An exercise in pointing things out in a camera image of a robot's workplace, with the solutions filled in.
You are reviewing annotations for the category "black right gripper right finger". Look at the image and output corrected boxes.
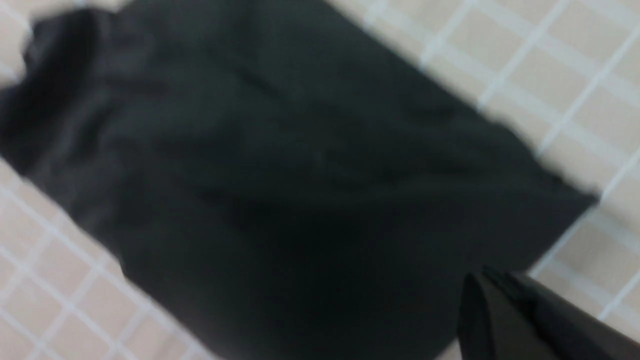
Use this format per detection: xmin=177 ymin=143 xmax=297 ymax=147
xmin=482 ymin=268 xmax=640 ymax=360

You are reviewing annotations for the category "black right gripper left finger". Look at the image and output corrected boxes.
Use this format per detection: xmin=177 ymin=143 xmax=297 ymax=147
xmin=456 ymin=273 xmax=548 ymax=360

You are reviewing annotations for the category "gray long-sleeve top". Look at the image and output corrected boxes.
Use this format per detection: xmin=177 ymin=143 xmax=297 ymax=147
xmin=1 ymin=0 xmax=597 ymax=360

